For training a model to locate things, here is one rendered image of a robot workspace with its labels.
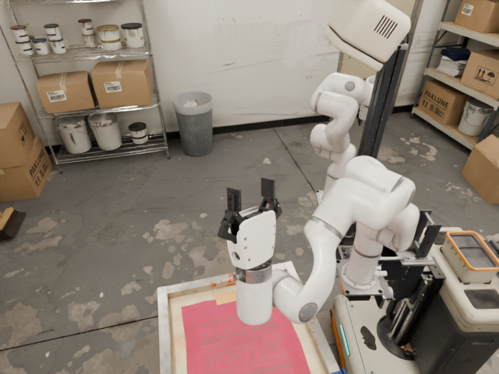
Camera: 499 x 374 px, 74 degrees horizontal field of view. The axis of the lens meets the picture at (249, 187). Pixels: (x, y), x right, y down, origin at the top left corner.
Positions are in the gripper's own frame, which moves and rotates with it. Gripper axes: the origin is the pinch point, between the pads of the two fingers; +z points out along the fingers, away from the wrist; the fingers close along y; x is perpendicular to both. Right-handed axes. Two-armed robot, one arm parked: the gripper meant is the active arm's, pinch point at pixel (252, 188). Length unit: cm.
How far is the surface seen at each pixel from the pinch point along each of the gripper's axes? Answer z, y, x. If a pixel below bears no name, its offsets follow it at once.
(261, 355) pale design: -73, 28, -24
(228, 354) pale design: -72, 20, -33
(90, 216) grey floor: -93, 61, -276
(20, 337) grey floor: -137, -20, -200
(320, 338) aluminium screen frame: -69, 45, -11
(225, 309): -66, 30, -46
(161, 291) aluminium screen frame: -60, 15, -68
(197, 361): -73, 11, -39
